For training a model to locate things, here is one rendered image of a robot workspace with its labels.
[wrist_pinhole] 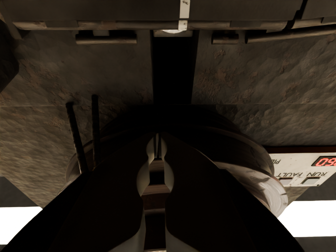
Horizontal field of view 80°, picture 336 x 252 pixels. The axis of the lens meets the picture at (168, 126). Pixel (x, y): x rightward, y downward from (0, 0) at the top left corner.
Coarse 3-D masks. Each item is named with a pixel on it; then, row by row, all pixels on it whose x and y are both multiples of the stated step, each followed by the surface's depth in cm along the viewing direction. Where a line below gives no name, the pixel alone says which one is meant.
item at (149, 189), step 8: (152, 176) 29; (160, 176) 29; (152, 184) 28; (160, 184) 28; (144, 192) 30; (152, 192) 30; (160, 192) 30; (168, 192) 30; (256, 192) 33; (144, 200) 30; (152, 200) 30; (160, 200) 30; (264, 200) 34; (144, 208) 30; (152, 208) 30; (160, 208) 29
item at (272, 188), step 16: (112, 144) 32; (192, 144) 30; (208, 144) 31; (224, 144) 32; (240, 144) 34; (160, 160) 27; (224, 160) 28; (240, 160) 31; (256, 160) 34; (240, 176) 31; (256, 176) 31; (272, 176) 32; (272, 192) 35; (272, 208) 40
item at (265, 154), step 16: (128, 112) 41; (144, 112) 39; (160, 112) 38; (176, 112) 38; (192, 112) 39; (208, 112) 41; (112, 128) 41; (128, 128) 32; (144, 128) 32; (160, 128) 32; (176, 128) 32; (192, 128) 32; (208, 128) 32; (224, 128) 33; (256, 144) 36
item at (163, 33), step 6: (156, 30) 27; (162, 30) 27; (168, 30) 27; (174, 30) 27; (180, 30) 27; (186, 30) 27; (192, 30) 28; (156, 36) 28; (162, 36) 28; (168, 36) 28; (174, 36) 28; (180, 36) 28; (186, 36) 28
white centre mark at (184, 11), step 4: (180, 0) 13; (184, 0) 13; (188, 0) 13; (180, 4) 13; (184, 4) 13; (188, 4) 13; (180, 8) 13; (184, 8) 13; (188, 8) 13; (180, 12) 13; (184, 12) 13; (188, 12) 13; (180, 16) 13; (184, 16) 13; (188, 16) 13; (180, 20) 14; (184, 20) 14; (180, 24) 14; (184, 24) 14; (180, 28) 15; (184, 28) 15
